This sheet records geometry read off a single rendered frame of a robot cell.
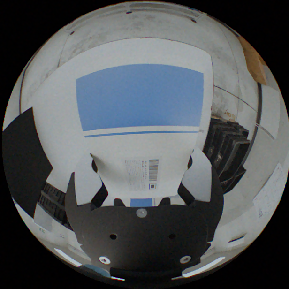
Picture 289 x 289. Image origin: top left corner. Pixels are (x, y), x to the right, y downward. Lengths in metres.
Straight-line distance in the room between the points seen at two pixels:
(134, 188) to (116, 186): 0.03
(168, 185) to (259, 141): 2.54
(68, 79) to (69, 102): 0.06
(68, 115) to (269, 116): 2.58
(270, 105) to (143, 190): 2.50
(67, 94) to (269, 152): 2.69
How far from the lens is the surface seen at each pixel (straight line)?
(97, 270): 0.27
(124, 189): 0.16
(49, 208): 0.71
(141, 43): 0.20
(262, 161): 2.60
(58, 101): 0.26
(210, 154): 0.78
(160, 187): 0.15
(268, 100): 2.50
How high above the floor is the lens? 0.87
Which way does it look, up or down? 58 degrees down
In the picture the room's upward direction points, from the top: 175 degrees clockwise
